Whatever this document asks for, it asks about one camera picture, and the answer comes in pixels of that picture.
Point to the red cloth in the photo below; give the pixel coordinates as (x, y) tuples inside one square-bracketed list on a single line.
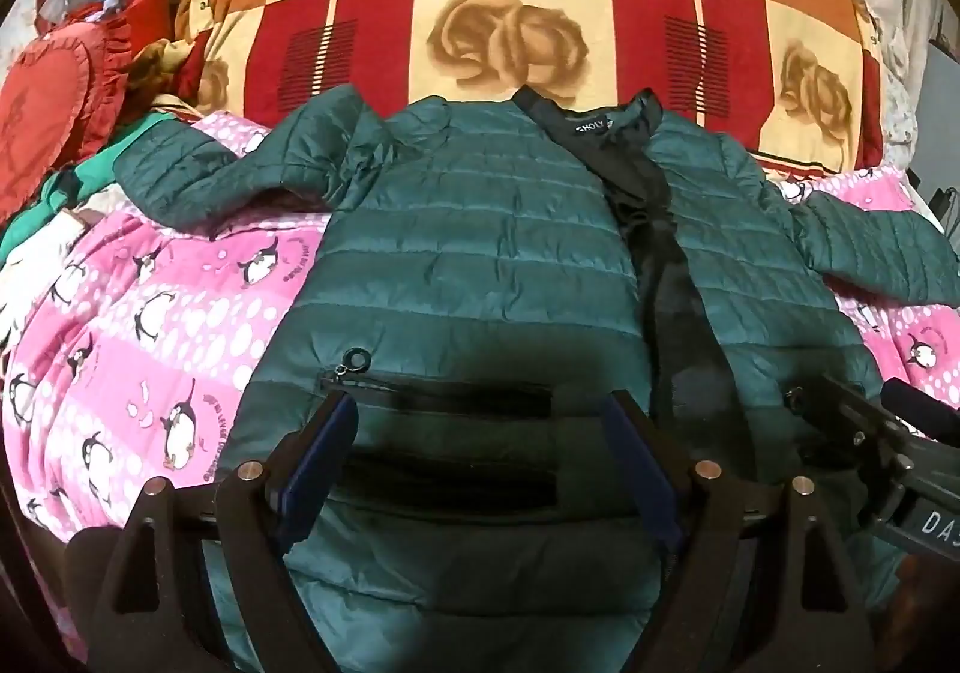
[(154, 5)]

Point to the pink penguin print blanket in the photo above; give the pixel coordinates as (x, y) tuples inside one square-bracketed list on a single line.
[(150, 343)]

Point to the dark green puffer jacket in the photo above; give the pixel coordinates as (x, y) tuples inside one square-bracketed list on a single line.
[(480, 253)]

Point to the yellow brown patterned cloth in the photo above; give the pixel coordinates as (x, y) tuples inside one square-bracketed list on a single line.
[(161, 54)]

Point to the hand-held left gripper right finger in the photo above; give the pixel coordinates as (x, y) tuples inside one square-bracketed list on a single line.
[(639, 449)]

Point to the red ruffled cushion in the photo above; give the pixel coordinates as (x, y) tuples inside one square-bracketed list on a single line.
[(45, 110)]

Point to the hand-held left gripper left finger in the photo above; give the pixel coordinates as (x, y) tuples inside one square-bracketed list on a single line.
[(328, 434)]

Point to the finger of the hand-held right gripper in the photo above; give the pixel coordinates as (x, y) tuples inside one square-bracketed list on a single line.
[(840, 410)]

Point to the green cloth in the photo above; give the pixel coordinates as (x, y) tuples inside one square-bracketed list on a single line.
[(112, 151)]

